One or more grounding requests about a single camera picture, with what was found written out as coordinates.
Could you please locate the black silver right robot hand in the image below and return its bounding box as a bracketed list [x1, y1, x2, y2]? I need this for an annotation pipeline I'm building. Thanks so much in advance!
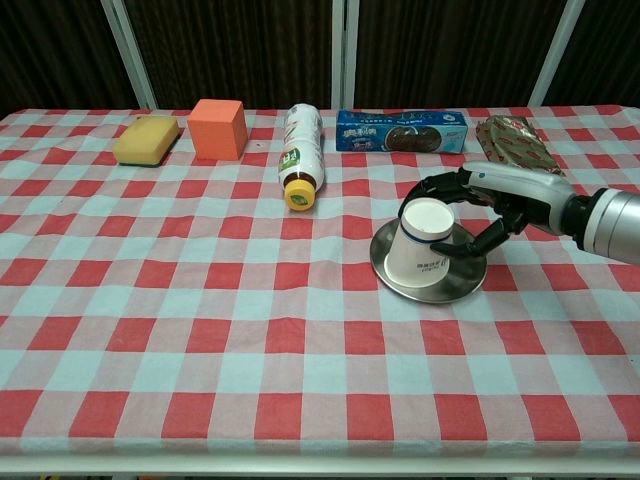
[398, 160, 576, 258]

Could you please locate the white paper cup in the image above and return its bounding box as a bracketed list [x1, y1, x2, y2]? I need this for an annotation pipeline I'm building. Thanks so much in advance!
[384, 197, 456, 288]

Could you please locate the blue cookie box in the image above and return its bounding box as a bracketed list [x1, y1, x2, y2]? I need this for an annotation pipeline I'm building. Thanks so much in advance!
[335, 109, 470, 154]

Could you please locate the gold red snack packet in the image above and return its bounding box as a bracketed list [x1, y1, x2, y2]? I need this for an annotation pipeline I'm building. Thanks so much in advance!
[475, 115, 567, 177]

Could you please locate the round stainless steel plate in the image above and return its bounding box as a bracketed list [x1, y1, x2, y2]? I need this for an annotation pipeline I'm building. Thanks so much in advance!
[369, 219, 489, 305]

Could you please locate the white bottle with yellow cap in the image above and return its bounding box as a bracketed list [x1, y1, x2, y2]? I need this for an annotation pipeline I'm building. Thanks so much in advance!
[277, 103, 327, 213]

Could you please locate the red white checked tablecloth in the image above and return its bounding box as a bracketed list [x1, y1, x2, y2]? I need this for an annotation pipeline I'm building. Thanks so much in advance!
[0, 104, 640, 459]

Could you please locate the orange foam cube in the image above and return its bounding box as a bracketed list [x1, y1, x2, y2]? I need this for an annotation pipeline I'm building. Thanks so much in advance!
[187, 98, 249, 162]

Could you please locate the yellow green sponge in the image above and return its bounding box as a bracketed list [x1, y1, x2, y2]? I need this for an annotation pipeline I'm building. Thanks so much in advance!
[111, 116, 180, 167]

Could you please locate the white metal frame post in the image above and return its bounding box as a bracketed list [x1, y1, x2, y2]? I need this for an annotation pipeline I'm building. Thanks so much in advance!
[99, 0, 158, 110]
[528, 0, 587, 108]
[331, 0, 357, 111]

